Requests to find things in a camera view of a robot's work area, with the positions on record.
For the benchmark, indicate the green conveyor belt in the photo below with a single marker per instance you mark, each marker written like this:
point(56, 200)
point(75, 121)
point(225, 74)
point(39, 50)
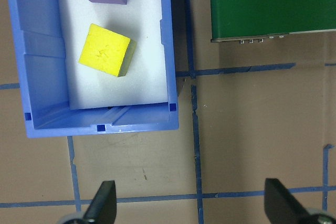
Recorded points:
point(273, 3)

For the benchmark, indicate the blue plastic storage bin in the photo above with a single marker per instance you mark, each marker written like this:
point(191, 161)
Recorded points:
point(44, 77)

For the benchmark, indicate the yellow foam block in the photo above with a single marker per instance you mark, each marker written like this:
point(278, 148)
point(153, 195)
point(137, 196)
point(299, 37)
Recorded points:
point(105, 51)

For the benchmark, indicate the white foam pad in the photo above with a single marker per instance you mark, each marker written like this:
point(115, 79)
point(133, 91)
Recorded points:
point(147, 82)

